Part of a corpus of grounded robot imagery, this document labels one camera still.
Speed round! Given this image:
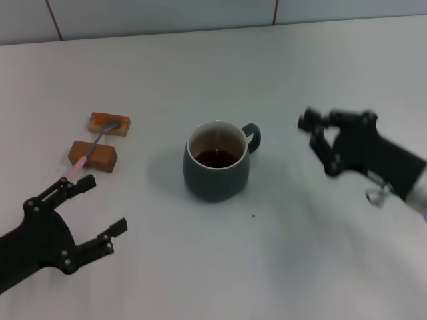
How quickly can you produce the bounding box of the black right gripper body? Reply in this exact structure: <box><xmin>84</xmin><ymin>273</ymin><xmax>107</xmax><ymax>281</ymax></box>
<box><xmin>332</xmin><ymin>109</ymin><xmax>427</xmax><ymax>201</ymax></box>

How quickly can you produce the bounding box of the pink handled metal spoon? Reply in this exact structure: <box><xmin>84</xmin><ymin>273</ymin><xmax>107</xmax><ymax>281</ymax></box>
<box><xmin>65</xmin><ymin>119</ymin><xmax>122</xmax><ymax>181</ymax></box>

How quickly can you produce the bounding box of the right arm cable with connector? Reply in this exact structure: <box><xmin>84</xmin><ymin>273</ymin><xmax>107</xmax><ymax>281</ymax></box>
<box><xmin>365</xmin><ymin>179</ymin><xmax>395</xmax><ymax>210</ymax></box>

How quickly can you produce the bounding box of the dark coffee liquid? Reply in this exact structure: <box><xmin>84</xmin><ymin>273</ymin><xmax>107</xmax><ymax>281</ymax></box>
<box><xmin>193</xmin><ymin>149</ymin><xmax>240</xmax><ymax>169</ymax></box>

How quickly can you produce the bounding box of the light wooden block orange stained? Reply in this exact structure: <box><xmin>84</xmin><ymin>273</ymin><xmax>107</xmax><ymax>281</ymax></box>
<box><xmin>87</xmin><ymin>111</ymin><xmax>131</xmax><ymax>137</ymax></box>

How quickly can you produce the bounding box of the grey ceramic mug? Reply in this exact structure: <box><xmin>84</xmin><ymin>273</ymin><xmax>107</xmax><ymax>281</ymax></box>
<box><xmin>182</xmin><ymin>119</ymin><xmax>262</xmax><ymax>203</ymax></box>

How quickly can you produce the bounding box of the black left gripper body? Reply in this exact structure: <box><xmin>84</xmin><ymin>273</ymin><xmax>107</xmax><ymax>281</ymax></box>
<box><xmin>0</xmin><ymin>197</ymin><xmax>80</xmax><ymax>296</ymax></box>

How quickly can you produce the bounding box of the dark brown arched wooden block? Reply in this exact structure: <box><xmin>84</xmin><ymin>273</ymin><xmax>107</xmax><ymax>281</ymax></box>
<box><xmin>67</xmin><ymin>140</ymin><xmax>119</xmax><ymax>173</ymax></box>

